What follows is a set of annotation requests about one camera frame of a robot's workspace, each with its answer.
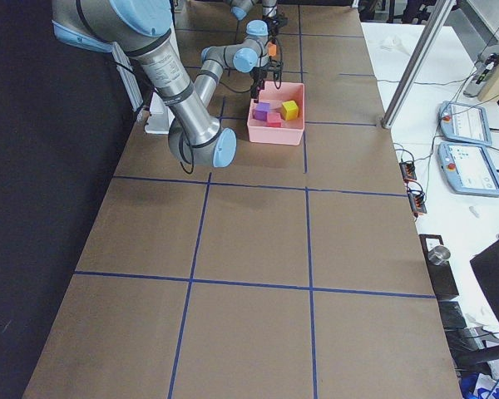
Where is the far teach pendant tablet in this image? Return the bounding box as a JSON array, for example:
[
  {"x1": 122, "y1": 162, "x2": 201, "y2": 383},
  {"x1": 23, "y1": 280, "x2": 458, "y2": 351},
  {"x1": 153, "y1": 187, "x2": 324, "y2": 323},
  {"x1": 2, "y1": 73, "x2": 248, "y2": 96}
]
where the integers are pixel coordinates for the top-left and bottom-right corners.
[{"x1": 438, "y1": 101, "x2": 492, "y2": 146}]

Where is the near teach pendant tablet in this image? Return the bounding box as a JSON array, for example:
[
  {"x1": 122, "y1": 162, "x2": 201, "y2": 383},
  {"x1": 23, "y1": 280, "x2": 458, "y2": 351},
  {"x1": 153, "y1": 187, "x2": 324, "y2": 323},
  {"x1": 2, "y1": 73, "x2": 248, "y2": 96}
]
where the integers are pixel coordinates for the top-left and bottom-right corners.
[{"x1": 437, "y1": 141, "x2": 499, "y2": 198}]

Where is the black box under cup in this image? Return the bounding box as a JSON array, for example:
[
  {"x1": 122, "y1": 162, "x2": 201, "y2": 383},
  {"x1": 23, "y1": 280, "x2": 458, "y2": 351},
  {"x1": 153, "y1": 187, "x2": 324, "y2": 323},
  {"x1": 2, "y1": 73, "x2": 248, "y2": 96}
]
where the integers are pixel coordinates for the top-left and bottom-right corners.
[{"x1": 419, "y1": 234, "x2": 459, "y2": 301}]

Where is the metal cup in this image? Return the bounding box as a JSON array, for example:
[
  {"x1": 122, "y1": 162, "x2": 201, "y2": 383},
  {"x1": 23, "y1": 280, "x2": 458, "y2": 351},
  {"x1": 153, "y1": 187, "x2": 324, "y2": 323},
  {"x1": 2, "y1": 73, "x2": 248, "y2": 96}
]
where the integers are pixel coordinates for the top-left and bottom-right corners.
[{"x1": 427, "y1": 245, "x2": 451, "y2": 266}]

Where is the pink plastic bin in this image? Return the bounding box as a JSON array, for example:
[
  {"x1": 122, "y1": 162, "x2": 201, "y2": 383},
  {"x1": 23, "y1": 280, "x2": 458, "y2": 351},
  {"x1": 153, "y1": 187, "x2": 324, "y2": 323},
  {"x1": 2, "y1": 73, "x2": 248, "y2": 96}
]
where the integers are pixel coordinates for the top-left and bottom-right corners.
[{"x1": 247, "y1": 81, "x2": 305, "y2": 145}]

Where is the far orange connector strip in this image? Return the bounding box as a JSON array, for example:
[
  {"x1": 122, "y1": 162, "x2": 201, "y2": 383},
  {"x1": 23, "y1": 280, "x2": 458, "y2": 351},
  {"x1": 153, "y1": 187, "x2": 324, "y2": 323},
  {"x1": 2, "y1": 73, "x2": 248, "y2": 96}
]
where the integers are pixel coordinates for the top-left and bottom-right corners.
[{"x1": 399, "y1": 160, "x2": 417, "y2": 182}]

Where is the pink foam block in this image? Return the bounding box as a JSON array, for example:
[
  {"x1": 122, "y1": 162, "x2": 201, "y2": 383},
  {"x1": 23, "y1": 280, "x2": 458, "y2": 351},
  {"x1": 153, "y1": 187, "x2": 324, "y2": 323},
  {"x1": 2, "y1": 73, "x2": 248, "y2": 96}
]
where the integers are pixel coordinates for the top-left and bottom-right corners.
[{"x1": 266, "y1": 112, "x2": 283, "y2": 128}]

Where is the aluminium frame post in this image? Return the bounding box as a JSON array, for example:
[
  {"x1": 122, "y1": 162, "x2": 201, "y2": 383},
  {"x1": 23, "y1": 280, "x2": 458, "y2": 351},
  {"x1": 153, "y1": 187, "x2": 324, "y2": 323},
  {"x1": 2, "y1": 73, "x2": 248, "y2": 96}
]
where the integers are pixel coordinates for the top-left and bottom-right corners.
[{"x1": 381, "y1": 0, "x2": 456, "y2": 130}]

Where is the orange connector strip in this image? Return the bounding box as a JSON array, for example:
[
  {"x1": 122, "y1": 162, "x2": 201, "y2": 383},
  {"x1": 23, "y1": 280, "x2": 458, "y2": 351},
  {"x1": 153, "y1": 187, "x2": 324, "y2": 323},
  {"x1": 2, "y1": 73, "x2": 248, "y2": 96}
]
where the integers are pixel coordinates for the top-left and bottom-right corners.
[
  {"x1": 399, "y1": 160, "x2": 417, "y2": 182},
  {"x1": 405, "y1": 180, "x2": 427, "y2": 217}
]

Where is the teach pendant tablet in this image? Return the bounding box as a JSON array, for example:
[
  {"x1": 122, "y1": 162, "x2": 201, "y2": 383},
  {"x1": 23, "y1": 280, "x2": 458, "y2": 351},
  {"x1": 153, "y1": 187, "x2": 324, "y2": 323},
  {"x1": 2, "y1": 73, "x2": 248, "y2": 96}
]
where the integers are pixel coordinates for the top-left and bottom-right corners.
[
  {"x1": 437, "y1": 141, "x2": 499, "y2": 198},
  {"x1": 438, "y1": 101, "x2": 492, "y2": 146}
]

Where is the yellow-green foam block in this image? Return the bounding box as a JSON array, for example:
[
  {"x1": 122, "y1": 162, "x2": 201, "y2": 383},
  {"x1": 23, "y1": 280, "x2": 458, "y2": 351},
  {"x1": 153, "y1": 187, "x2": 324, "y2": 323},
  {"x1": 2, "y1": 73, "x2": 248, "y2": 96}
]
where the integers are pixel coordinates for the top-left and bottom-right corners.
[{"x1": 279, "y1": 100, "x2": 299, "y2": 121}]

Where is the near orange connector strip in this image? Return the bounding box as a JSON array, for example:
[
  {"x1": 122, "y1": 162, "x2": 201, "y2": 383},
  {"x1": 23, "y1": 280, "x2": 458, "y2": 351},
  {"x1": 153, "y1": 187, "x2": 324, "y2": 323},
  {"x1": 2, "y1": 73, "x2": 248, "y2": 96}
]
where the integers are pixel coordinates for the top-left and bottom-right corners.
[{"x1": 405, "y1": 180, "x2": 427, "y2": 217}]

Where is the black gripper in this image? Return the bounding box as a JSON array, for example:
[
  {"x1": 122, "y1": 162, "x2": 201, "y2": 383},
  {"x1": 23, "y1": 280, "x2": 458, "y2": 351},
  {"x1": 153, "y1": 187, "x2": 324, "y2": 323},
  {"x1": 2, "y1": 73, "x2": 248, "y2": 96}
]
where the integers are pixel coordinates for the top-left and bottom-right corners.
[
  {"x1": 262, "y1": 12, "x2": 288, "y2": 36},
  {"x1": 251, "y1": 59, "x2": 284, "y2": 103}
]

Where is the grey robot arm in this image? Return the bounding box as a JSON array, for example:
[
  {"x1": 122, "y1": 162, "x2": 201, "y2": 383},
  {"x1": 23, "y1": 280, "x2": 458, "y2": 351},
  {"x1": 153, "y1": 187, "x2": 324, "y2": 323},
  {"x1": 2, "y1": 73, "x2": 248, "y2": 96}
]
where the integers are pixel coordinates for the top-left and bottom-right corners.
[
  {"x1": 52, "y1": 0, "x2": 286, "y2": 168},
  {"x1": 225, "y1": 0, "x2": 288, "y2": 37}
]

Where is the orange foam block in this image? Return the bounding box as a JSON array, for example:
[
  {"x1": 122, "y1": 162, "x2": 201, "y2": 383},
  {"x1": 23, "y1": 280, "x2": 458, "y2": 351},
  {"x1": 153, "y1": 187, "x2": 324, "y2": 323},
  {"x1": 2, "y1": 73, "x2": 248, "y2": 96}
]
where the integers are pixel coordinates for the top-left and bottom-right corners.
[{"x1": 267, "y1": 42, "x2": 278, "y2": 57}]

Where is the purple foam block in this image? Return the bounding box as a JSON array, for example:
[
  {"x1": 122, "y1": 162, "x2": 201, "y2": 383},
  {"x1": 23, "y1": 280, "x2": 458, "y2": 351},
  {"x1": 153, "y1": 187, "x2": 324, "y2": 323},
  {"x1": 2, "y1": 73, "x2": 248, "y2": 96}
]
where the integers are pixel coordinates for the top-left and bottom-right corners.
[{"x1": 252, "y1": 101, "x2": 270, "y2": 121}]

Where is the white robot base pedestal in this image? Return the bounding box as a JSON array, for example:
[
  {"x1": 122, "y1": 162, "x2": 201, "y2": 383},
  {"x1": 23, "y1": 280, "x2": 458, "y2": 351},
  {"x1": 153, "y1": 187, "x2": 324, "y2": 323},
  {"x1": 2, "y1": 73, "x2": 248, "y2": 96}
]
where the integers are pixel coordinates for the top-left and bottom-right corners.
[{"x1": 111, "y1": 42, "x2": 174, "y2": 135}]

